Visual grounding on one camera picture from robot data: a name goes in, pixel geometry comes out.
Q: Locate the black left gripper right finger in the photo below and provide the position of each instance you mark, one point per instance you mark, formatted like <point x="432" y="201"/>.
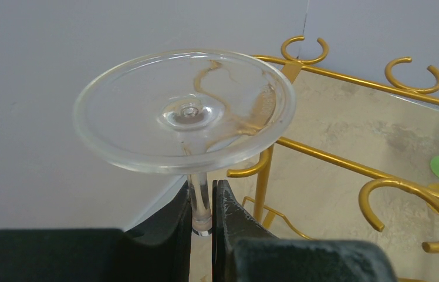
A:
<point x="243" y="250"/>

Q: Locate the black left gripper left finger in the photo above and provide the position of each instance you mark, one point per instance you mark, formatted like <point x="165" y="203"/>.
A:
<point x="157" y="249"/>

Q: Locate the gold wire wine glass rack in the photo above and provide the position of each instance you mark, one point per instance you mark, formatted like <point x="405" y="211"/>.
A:
<point x="292" y="67"/>

